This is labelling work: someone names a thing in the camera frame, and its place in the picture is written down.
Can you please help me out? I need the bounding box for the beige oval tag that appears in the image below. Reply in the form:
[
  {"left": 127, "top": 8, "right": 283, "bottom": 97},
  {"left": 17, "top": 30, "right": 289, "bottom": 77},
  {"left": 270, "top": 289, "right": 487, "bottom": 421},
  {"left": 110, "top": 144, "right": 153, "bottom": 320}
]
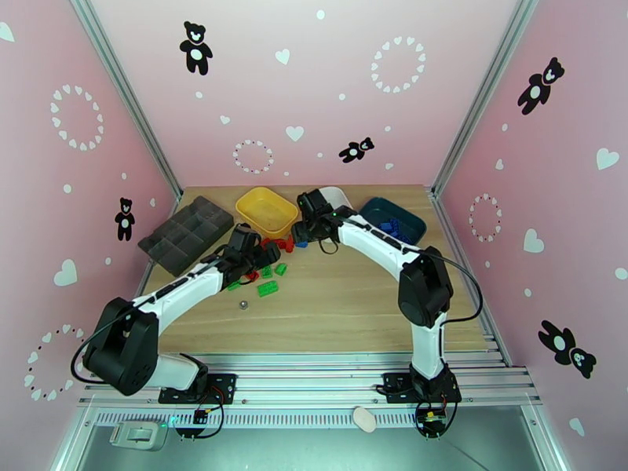
[{"left": 352, "top": 407, "right": 378, "bottom": 434}]

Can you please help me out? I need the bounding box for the aluminium frame post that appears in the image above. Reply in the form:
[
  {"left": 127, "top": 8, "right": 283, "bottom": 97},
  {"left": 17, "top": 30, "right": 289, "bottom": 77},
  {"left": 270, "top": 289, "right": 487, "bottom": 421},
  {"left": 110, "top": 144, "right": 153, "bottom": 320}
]
[
  {"left": 430, "top": 0, "right": 546, "bottom": 199},
  {"left": 66, "top": 0, "right": 184, "bottom": 203}
]

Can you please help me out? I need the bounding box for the white plastic container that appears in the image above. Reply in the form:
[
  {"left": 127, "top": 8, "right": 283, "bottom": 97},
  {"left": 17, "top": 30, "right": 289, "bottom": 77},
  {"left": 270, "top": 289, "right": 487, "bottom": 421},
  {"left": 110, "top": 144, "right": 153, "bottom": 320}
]
[{"left": 316, "top": 186, "right": 358, "bottom": 213}]

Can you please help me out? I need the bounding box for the black compartment organizer tray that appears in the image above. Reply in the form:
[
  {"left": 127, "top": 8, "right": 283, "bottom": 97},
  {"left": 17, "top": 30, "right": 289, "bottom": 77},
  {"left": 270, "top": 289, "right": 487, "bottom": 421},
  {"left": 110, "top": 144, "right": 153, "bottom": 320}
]
[{"left": 137, "top": 195, "right": 235, "bottom": 278}]

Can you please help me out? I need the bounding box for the dark teal plastic container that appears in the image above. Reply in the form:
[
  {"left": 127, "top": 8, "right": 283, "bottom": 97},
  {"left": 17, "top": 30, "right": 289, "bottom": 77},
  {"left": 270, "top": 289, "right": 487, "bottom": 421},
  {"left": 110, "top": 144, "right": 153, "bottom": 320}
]
[{"left": 359, "top": 196, "right": 427, "bottom": 245}]

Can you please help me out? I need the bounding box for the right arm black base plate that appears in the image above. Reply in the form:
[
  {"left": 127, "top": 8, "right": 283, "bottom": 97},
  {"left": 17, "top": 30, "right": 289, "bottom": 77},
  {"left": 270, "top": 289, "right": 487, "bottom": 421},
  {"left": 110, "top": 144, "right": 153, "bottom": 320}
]
[{"left": 382, "top": 371, "right": 462, "bottom": 404}]

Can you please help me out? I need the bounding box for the right aluminium frame post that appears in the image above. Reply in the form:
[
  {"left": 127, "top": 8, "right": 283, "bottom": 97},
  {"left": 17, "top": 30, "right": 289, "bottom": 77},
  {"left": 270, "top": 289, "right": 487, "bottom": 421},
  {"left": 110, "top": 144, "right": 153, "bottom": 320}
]
[{"left": 430, "top": 0, "right": 546, "bottom": 199}]

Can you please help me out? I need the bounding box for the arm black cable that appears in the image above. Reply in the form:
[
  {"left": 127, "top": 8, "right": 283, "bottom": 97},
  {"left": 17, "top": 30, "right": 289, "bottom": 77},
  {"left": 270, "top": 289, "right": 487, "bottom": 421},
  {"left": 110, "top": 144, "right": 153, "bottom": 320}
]
[
  {"left": 402, "top": 246, "right": 484, "bottom": 324},
  {"left": 71, "top": 248, "right": 232, "bottom": 385}
]

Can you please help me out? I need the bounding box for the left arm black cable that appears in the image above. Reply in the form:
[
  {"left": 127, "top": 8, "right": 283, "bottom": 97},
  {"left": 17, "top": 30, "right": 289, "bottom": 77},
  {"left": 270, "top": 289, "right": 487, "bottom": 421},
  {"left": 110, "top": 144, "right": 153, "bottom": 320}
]
[{"left": 71, "top": 248, "right": 232, "bottom": 385}]

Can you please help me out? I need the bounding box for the grey device with green light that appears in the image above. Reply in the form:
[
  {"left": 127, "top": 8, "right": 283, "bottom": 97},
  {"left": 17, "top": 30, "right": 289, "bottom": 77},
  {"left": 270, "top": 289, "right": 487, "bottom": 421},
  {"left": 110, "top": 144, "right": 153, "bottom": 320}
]
[{"left": 109, "top": 421, "right": 170, "bottom": 452}]

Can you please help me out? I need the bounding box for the perforated grey cable duct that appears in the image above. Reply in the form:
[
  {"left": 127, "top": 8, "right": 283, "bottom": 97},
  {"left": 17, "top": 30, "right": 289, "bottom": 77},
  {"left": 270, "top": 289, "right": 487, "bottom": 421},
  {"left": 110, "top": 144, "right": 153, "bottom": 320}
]
[{"left": 93, "top": 409, "right": 423, "bottom": 430}]

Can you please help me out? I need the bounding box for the yellow plastic container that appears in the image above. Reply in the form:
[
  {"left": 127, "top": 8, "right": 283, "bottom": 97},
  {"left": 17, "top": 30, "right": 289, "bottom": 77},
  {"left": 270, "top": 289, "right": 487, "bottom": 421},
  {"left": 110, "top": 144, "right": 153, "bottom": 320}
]
[{"left": 235, "top": 187, "right": 299, "bottom": 239}]

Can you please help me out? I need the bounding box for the left aluminium frame post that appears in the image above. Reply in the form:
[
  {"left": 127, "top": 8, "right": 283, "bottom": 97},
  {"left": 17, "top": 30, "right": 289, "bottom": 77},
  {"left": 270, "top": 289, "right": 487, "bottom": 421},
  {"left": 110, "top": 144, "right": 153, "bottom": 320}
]
[{"left": 66, "top": 0, "right": 184, "bottom": 203}]

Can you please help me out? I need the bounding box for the right base power cable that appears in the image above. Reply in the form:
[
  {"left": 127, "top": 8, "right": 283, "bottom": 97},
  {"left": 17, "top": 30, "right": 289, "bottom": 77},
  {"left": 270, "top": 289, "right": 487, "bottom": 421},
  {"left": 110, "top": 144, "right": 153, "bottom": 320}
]
[{"left": 414, "top": 400, "right": 460, "bottom": 440}]

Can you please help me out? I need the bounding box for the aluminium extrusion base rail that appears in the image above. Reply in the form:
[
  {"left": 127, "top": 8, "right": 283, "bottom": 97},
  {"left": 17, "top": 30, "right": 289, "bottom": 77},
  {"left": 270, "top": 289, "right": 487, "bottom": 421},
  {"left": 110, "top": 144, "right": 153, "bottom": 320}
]
[{"left": 78, "top": 354, "right": 543, "bottom": 409}]

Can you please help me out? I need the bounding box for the left base power cable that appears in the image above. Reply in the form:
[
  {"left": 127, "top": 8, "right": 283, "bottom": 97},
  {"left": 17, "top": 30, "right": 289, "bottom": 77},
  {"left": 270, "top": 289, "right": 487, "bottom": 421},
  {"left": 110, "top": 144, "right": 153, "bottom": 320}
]
[{"left": 178, "top": 403, "right": 225, "bottom": 441}]

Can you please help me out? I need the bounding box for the base power cable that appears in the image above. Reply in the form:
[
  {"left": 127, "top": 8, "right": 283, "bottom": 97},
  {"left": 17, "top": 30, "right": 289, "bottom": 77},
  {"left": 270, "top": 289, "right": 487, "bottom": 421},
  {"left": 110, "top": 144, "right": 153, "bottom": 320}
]
[
  {"left": 414, "top": 400, "right": 460, "bottom": 440},
  {"left": 178, "top": 403, "right": 225, "bottom": 441}
]

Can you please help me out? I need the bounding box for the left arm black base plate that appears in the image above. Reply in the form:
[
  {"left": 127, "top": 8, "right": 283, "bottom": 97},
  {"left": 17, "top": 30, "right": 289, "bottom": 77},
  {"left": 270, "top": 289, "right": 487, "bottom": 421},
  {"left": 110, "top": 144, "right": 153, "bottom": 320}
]
[{"left": 158, "top": 372, "right": 238, "bottom": 405}]

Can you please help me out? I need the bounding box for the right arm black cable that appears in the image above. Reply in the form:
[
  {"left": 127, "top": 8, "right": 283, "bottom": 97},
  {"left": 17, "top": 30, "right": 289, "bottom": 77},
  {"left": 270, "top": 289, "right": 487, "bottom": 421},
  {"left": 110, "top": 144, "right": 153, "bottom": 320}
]
[{"left": 402, "top": 246, "right": 484, "bottom": 324}]

